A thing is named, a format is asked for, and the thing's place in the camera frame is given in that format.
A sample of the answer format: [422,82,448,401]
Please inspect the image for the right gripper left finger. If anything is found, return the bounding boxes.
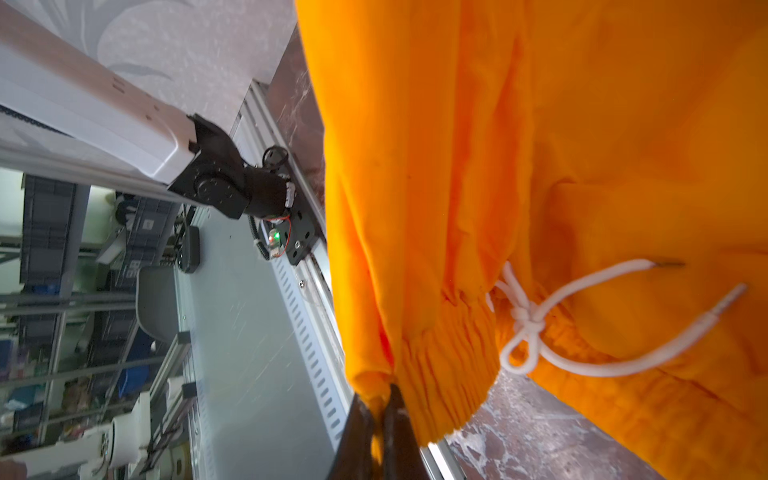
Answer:
[326,394,376,480]

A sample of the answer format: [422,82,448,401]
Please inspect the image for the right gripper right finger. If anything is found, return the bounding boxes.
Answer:
[382,384,430,480]

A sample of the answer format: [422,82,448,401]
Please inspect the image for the orange drawstring shorts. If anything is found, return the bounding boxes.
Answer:
[296,1,767,479]

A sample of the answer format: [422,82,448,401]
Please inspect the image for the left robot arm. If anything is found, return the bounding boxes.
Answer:
[1,3,297,219]

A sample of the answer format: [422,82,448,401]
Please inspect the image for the small circuit board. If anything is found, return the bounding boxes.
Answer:
[266,228,284,259]

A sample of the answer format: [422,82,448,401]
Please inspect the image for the aluminium mounting rail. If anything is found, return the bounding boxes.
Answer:
[232,80,467,479]

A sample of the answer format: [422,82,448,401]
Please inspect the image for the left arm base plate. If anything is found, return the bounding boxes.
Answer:
[252,145,321,266]

